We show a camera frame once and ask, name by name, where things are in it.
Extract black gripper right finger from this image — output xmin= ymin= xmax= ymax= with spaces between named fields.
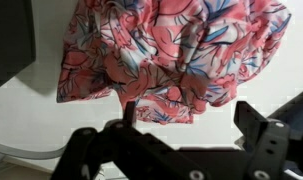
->
xmin=233 ymin=100 xmax=291 ymax=180

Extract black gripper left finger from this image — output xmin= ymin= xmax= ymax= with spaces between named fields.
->
xmin=50 ymin=100 xmax=212 ymax=180

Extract pink floral cloth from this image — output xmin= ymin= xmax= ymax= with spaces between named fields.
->
xmin=56 ymin=0 xmax=293 ymax=126

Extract dark grey fabric box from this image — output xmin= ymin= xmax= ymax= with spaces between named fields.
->
xmin=0 ymin=0 xmax=37 ymax=94

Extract silver curved monitor stand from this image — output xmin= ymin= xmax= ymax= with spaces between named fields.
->
xmin=0 ymin=139 xmax=67 ymax=162

